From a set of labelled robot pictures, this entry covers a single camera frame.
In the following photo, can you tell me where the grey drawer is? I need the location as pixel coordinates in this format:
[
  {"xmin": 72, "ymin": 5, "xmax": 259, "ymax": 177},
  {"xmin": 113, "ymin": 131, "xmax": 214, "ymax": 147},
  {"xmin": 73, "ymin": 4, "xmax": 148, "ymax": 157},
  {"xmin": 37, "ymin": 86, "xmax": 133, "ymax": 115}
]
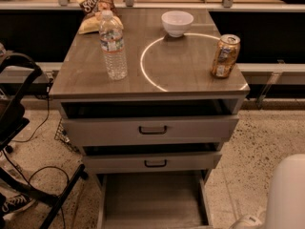
[
  {"xmin": 97, "ymin": 172, "xmax": 214, "ymax": 229},
  {"xmin": 63, "ymin": 115, "xmax": 238, "ymax": 147},
  {"xmin": 82, "ymin": 152, "xmax": 221, "ymax": 174}
]

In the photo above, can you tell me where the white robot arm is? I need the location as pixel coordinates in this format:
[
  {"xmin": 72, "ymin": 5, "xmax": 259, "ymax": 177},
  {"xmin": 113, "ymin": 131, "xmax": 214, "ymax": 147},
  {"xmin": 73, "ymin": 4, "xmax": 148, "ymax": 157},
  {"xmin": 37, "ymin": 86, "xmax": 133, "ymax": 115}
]
[{"xmin": 229, "ymin": 154, "xmax": 305, "ymax": 229}]

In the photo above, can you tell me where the grey wooden drawer cabinet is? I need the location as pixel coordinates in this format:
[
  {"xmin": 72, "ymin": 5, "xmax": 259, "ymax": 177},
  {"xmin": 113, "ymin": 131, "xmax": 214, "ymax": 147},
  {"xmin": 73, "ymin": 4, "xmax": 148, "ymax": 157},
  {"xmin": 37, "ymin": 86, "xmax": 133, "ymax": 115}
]
[{"xmin": 49, "ymin": 7, "xmax": 251, "ymax": 184}]

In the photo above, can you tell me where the white ceramic bowl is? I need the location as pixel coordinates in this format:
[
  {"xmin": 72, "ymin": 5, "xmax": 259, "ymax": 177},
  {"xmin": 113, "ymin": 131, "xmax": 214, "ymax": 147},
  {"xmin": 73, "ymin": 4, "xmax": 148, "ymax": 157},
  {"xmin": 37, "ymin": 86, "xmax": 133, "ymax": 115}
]
[{"xmin": 161, "ymin": 10, "xmax": 193, "ymax": 37}]

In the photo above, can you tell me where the clear plastic water bottle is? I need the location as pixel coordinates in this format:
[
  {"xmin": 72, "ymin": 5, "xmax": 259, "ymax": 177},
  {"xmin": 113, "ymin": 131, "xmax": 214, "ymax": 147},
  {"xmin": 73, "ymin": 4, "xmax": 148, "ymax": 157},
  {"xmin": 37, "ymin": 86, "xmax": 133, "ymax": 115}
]
[{"xmin": 99, "ymin": 10, "xmax": 128, "ymax": 80}]

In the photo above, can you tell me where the dented gold soda can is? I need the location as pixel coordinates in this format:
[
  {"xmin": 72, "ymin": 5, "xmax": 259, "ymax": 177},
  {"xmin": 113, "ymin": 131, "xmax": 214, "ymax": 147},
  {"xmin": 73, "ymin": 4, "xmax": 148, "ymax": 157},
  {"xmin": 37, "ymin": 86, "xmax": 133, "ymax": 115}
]
[{"xmin": 211, "ymin": 34, "xmax": 240, "ymax": 78}]

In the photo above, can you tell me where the brown chips bag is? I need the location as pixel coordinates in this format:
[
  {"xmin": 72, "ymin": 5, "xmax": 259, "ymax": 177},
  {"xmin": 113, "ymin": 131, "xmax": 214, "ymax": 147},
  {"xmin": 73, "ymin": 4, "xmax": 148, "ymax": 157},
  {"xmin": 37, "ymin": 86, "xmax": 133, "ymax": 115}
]
[{"xmin": 76, "ymin": 0, "xmax": 123, "ymax": 34}]

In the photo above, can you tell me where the black white sneaker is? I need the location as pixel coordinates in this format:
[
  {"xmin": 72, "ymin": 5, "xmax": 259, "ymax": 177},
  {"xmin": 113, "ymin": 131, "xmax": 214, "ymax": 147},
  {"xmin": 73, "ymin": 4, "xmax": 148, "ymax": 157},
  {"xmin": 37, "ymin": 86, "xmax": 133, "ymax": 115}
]
[{"xmin": 0, "ymin": 194, "xmax": 35, "ymax": 218}]

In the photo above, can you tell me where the wire mesh basket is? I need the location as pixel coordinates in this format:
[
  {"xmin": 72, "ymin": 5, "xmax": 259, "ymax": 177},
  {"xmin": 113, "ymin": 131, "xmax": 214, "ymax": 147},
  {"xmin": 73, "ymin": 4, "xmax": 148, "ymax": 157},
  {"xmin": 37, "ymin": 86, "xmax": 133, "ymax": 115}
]
[{"xmin": 54, "ymin": 120, "xmax": 79, "ymax": 153}]

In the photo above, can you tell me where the black floor cable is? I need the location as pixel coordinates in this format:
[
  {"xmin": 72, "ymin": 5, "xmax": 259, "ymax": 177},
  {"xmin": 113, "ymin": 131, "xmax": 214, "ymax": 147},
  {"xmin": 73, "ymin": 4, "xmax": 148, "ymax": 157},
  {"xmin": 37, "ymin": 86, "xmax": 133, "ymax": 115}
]
[{"xmin": 1, "ymin": 89, "xmax": 71, "ymax": 229}]

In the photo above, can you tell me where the black chair frame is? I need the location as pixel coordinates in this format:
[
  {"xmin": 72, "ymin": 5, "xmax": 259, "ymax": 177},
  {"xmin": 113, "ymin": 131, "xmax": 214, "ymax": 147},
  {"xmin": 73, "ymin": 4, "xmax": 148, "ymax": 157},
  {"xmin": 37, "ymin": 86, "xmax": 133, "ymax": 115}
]
[{"xmin": 0, "ymin": 51, "xmax": 87, "ymax": 229}]

